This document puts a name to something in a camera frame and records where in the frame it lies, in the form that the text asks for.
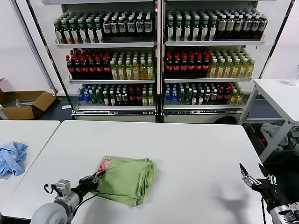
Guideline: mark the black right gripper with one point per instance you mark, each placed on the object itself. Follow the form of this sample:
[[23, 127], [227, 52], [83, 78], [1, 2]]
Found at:
[[268, 193]]

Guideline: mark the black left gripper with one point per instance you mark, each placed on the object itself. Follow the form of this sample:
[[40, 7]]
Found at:
[[87, 186]]

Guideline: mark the light green polo shirt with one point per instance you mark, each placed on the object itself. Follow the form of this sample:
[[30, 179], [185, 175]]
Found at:
[[126, 179]]

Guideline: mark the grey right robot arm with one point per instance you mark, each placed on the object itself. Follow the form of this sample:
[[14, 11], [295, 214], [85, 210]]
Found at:
[[282, 214]]

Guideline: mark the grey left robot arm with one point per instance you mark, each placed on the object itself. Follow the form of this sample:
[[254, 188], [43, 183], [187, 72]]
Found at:
[[51, 214]]

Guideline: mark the clothes storage bin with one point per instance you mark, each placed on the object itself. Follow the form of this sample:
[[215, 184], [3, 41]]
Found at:
[[254, 134]]

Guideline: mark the red fabric item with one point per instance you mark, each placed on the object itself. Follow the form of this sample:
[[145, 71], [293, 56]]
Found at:
[[262, 141]]

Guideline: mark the grey crumpled garment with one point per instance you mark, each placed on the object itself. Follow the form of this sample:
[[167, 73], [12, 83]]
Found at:
[[271, 130]]

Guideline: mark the pale green crumpled garment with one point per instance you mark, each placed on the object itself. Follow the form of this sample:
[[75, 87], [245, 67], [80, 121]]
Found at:
[[295, 140]]

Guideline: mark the white beverage display cabinet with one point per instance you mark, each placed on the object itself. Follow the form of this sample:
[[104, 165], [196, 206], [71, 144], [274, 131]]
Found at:
[[105, 117], [199, 116]]

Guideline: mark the black bag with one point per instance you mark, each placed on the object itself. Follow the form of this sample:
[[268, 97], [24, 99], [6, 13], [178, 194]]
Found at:
[[225, 120]]

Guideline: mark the white paper scrap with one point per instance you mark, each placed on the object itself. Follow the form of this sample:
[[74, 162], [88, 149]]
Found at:
[[66, 107]]

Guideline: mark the crumpled light blue garment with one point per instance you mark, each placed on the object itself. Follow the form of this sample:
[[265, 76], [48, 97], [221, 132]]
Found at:
[[14, 161]]

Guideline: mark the clear green tint water bottle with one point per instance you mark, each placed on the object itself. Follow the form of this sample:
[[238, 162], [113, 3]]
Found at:
[[188, 98], [182, 98], [94, 99], [100, 99]]

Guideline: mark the white label green cap bottle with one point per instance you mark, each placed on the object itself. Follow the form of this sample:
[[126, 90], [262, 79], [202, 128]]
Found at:
[[195, 99], [106, 100], [201, 99], [113, 100]]

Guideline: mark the blue label water bottle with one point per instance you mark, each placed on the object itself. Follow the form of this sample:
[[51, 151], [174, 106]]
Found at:
[[175, 97], [87, 98], [168, 97], [81, 98]]

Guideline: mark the white side table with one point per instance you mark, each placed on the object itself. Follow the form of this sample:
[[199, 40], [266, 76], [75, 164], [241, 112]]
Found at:
[[278, 98]]

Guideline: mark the small yellow juice bottle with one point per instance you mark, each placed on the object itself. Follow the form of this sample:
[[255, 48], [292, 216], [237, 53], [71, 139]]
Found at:
[[233, 98], [239, 98], [145, 100], [151, 100]]

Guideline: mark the small dark tea bottle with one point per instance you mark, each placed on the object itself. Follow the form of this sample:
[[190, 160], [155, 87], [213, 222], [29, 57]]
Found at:
[[119, 98], [214, 95], [125, 98], [207, 95]]

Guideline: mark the small red cap cola bottle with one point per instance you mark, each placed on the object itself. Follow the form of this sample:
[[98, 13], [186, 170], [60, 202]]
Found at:
[[133, 97], [139, 97], [227, 95], [220, 95]]

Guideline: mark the open brown cardboard box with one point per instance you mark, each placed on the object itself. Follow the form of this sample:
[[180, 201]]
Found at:
[[21, 112]]

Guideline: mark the translucent plastic cup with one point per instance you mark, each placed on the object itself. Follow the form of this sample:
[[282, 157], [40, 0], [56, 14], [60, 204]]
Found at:
[[293, 82]]

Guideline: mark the grey metal rods bundle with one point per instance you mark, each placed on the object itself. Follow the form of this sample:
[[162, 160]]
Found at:
[[19, 102]]

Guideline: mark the large yellow juice bottle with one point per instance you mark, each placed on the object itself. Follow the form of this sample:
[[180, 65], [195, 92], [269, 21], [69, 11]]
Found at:
[[136, 72], [114, 72], [143, 72], [236, 70], [129, 72], [251, 70], [221, 71], [244, 70], [122, 72], [229, 71], [150, 72], [214, 71]]

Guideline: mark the large red cap cola bottle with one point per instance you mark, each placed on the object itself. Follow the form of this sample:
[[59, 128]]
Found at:
[[85, 68], [107, 67], [177, 67], [93, 68], [78, 68], [199, 67], [192, 67], [206, 67], [170, 67], [70, 68], [100, 67], [184, 67]]

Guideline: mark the pale cardboard piece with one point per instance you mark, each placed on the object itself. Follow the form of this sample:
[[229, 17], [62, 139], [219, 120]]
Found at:
[[4, 85]]

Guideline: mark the black framed glass cabinet door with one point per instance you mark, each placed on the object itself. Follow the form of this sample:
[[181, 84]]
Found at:
[[40, 46], [284, 35]]

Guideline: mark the green cap tea bottle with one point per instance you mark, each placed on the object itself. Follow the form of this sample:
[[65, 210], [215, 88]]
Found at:
[[83, 34], [196, 31], [67, 34], [75, 34], [213, 31], [171, 31], [59, 35], [91, 33], [187, 31], [205, 31], [179, 31], [99, 33]]

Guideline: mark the dark drink bottle blue label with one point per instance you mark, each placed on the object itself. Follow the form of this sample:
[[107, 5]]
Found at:
[[255, 25], [131, 27], [122, 27], [115, 28], [148, 26], [246, 25], [238, 25], [140, 27], [107, 28], [263, 24]]

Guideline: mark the dark drink bottle beige label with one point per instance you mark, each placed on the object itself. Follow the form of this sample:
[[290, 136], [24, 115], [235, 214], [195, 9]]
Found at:
[[230, 25], [222, 25]]

